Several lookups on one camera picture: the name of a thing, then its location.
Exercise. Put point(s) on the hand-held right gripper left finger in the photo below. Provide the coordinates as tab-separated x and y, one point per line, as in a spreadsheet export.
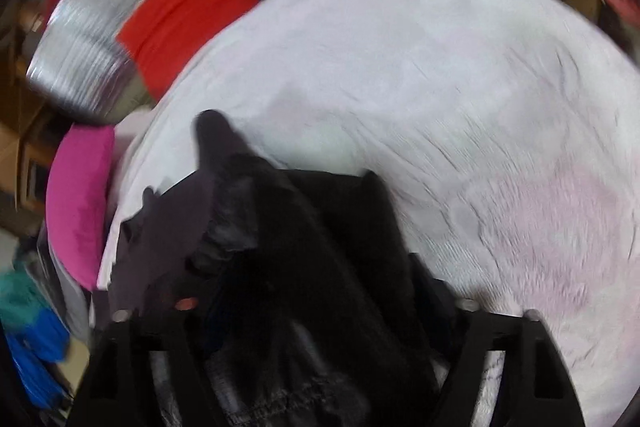
170	337

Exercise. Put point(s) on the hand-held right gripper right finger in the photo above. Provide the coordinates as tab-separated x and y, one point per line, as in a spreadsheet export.
435	307

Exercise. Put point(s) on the black garment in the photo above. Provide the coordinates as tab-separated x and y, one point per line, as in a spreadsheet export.
310	257

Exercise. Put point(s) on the grey cloth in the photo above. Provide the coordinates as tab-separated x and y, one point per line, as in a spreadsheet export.
75	307

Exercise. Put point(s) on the blue cloth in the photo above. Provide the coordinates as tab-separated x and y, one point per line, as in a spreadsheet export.
35	347

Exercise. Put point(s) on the pink pillow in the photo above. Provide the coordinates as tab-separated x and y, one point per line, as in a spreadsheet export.
80	197

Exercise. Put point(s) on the white blanket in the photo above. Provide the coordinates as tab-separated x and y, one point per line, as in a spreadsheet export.
425	82

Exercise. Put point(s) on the cardboard box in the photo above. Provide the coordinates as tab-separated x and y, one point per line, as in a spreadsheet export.
20	147

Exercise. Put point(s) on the red pillow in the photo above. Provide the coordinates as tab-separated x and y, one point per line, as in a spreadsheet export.
185	17

